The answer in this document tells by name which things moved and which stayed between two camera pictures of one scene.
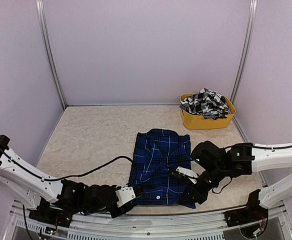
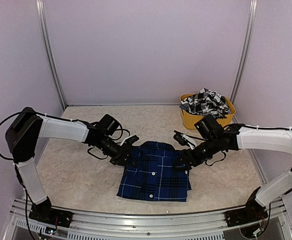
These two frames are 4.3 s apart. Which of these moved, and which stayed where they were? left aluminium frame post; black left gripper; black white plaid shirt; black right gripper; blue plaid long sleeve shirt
Moved: black right gripper; black left gripper; blue plaid long sleeve shirt
Stayed: black white plaid shirt; left aluminium frame post
